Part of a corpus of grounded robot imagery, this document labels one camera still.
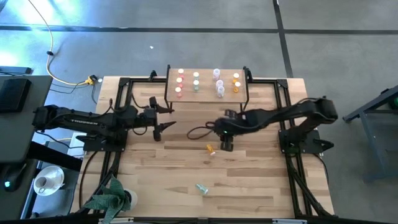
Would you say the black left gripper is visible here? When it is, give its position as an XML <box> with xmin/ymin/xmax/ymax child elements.
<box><xmin>137</xmin><ymin>96</ymin><xmax>177</xmax><ymax>133</ymax></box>

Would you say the green plant white pot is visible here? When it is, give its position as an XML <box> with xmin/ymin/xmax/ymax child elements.
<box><xmin>83</xmin><ymin>175</ymin><xmax>139</xmax><ymax>224</ymax></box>

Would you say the silver aluminium extrusion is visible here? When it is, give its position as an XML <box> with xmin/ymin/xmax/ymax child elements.
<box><xmin>98</xmin><ymin>217</ymin><xmax>134</xmax><ymax>224</ymax></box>
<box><xmin>272</xmin><ymin>218</ymin><xmax>308</xmax><ymax>224</ymax></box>

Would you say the black desk beam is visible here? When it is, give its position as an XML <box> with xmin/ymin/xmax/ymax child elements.
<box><xmin>27</xmin><ymin>141</ymin><xmax>84</xmax><ymax>172</ymax></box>

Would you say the white cup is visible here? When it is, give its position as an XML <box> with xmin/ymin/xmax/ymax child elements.
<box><xmin>34</xmin><ymin>174</ymin><xmax>55</xmax><ymax>194</ymax></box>

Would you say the dark desk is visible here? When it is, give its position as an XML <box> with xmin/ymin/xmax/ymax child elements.
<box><xmin>0</xmin><ymin>74</ymin><xmax>53</xmax><ymax>164</ymax></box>

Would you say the black flat device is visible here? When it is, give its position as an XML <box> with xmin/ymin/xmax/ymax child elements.
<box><xmin>0</xmin><ymin>78</ymin><xmax>32</xmax><ymax>113</ymax></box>

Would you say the black bar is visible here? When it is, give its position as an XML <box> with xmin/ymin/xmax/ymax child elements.
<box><xmin>0</xmin><ymin>65</ymin><xmax>33</xmax><ymax>75</ymax></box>

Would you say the black computer mouse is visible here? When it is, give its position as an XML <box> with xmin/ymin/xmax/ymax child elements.
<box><xmin>2</xmin><ymin>163</ymin><xmax>27</xmax><ymax>192</ymax></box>

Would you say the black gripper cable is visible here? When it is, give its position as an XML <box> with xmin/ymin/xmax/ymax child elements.
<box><xmin>186</xmin><ymin>121</ymin><xmax>216</xmax><ymax>141</ymax></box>

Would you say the wooden shelf black metal frame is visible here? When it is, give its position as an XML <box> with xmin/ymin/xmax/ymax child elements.
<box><xmin>164</xmin><ymin>64</ymin><xmax>253</xmax><ymax>113</ymax></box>

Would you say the black aluminium table frame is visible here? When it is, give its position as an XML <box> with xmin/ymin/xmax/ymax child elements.
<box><xmin>74</xmin><ymin>70</ymin><xmax>336</xmax><ymax>224</ymax></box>

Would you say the yellow power cable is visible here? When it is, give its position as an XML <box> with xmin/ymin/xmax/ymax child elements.
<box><xmin>27</xmin><ymin>0</ymin><xmax>97</xmax><ymax>86</ymax></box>

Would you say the dark blue metal table frame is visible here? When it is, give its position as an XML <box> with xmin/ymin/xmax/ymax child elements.
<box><xmin>343</xmin><ymin>84</ymin><xmax>398</xmax><ymax>184</ymax></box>

